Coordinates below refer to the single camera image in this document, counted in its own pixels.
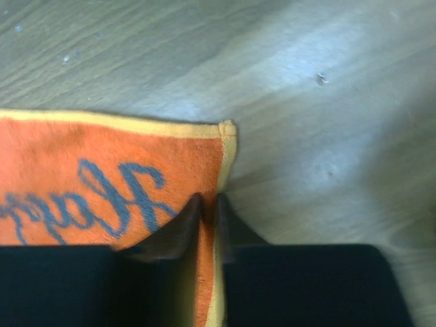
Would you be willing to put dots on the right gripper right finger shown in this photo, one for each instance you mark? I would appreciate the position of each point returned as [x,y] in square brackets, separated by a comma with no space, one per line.
[304,285]

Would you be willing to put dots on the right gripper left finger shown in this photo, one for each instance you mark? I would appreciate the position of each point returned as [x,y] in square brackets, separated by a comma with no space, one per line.
[149,284]

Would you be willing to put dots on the grey orange towel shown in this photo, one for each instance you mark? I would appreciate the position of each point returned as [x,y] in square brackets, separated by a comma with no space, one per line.
[76,178]

